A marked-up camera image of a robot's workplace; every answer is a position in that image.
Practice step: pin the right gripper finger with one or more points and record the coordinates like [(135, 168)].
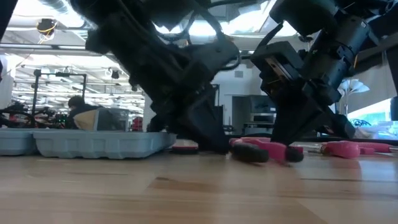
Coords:
[(286, 121), (303, 118)]

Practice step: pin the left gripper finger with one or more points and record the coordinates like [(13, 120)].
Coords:
[(202, 124), (161, 126)]

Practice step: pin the grey plastic tool case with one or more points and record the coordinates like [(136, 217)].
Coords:
[(93, 144)]

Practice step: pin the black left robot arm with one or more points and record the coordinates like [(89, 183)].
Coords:
[(124, 37)]

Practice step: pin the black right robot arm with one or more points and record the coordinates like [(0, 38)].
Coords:
[(335, 53)]

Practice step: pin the black background robot arm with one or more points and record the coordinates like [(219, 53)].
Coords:
[(18, 119)]

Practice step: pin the red storage boxes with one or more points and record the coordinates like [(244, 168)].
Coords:
[(137, 123)]

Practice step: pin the dark equipment rack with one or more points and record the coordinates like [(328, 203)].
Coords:
[(261, 115)]

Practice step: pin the white multi-head floor lamp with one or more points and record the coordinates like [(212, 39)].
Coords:
[(354, 85)]

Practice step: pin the person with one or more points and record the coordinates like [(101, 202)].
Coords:
[(84, 115)]

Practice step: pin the black ceiling-mounted device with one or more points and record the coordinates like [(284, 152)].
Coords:
[(46, 25)]

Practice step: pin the long ceiling light bar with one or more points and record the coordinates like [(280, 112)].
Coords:
[(31, 46)]

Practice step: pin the grey wall vent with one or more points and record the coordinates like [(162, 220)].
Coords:
[(238, 74)]

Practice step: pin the black metal table frame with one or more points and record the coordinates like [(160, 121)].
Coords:
[(373, 141)]

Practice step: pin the black gantry frame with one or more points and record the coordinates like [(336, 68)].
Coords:
[(36, 93)]

